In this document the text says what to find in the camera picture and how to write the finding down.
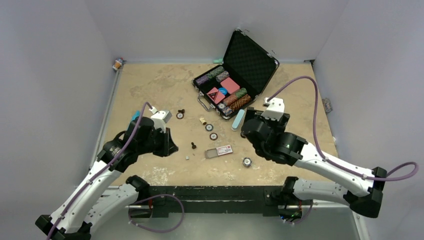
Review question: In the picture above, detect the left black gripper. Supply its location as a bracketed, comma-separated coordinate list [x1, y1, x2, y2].
[137, 125, 178, 157]

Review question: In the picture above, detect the light blue stapler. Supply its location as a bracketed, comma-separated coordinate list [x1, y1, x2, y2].
[231, 109, 245, 131]

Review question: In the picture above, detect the red white staple box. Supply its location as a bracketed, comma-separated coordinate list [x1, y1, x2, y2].
[204, 145, 233, 159]

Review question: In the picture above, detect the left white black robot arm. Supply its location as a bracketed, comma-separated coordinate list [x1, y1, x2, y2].
[35, 111, 178, 240]

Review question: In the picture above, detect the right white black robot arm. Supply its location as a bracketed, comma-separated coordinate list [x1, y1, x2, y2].
[241, 107, 388, 218]

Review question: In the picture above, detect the brown poker chip left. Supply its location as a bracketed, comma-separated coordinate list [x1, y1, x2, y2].
[176, 112, 185, 120]

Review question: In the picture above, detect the brown poker chip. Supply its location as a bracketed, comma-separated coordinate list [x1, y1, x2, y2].
[176, 112, 185, 120]
[209, 132, 218, 141]

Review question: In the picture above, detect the light blue marker tube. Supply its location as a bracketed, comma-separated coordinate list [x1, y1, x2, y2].
[130, 110, 141, 122]

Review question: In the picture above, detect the cream chess piece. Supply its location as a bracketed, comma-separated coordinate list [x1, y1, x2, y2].
[199, 117, 207, 125]

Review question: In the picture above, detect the blue poker chip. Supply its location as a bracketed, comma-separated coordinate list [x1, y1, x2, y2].
[204, 123, 214, 132]

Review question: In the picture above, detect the brown poker chip middle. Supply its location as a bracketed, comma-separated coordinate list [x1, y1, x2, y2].
[209, 132, 218, 141]

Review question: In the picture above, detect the pink card deck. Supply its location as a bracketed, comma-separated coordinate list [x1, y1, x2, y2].
[220, 77, 240, 94]

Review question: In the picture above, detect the black poker chip case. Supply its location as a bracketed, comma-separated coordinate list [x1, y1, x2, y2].
[191, 28, 280, 120]

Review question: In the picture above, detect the small orange bottle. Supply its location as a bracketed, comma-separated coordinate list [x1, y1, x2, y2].
[112, 57, 125, 71]

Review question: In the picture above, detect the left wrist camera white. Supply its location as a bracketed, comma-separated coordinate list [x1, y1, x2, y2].
[149, 106, 172, 133]

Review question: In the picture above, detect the chip stack by wall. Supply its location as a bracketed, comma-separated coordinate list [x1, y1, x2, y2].
[321, 98, 333, 114]

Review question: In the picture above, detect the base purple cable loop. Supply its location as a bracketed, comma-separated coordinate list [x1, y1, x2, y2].
[127, 193, 187, 234]

